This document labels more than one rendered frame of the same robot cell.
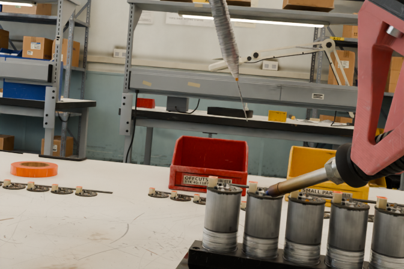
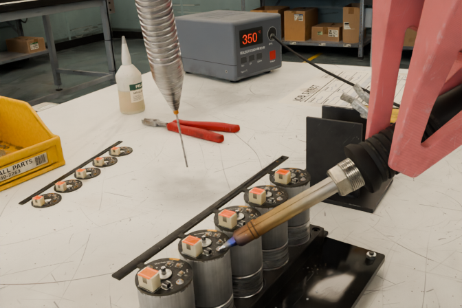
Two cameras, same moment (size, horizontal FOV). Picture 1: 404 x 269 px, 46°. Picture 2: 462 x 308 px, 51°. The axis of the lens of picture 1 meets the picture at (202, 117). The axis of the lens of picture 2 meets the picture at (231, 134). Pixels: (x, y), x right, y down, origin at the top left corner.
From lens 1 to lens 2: 26 cm
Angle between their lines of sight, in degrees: 65
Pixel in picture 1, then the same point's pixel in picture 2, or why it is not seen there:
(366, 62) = (446, 62)
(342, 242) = (280, 239)
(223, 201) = (189, 294)
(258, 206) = (221, 267)
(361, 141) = (412, 147)
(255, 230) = (223, 296)
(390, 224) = not seen: hidden behind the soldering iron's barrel
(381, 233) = not seen: hidden behind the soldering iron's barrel
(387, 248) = (302, 218)
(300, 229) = (255, 256)
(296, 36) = not seen: outside the picture
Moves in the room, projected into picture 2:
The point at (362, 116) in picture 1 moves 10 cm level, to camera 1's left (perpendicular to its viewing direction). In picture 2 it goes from (417, 120) to (381, 254)
